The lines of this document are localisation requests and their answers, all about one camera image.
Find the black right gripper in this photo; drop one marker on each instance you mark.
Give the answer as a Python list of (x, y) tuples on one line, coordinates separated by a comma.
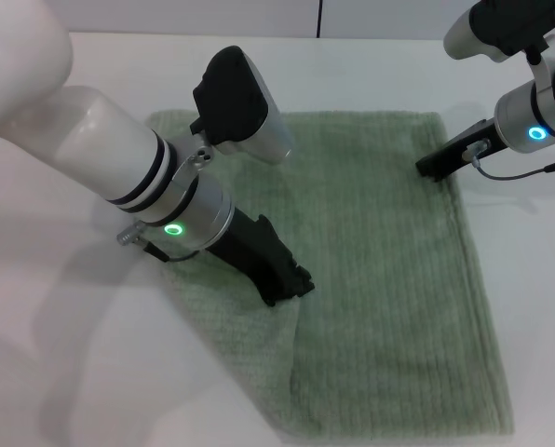
[(470, 146)]

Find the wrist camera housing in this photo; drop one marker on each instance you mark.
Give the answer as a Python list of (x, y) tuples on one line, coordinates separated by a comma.
[(240, 102), (505, 23)]

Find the right wrist camera housing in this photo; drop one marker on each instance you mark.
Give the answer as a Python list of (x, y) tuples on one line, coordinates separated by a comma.
[(505, 23)]

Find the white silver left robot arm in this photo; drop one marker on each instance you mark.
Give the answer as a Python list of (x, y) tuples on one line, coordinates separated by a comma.
[(110, 149)]

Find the left wrist camera housing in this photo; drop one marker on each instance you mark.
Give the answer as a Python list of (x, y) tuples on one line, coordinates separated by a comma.
[(240, 102)]

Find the green ribbed towel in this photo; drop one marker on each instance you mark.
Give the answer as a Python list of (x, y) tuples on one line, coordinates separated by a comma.
[(380, 279)]

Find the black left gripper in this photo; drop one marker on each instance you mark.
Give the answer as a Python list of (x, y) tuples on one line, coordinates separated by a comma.
[(254, 251)]

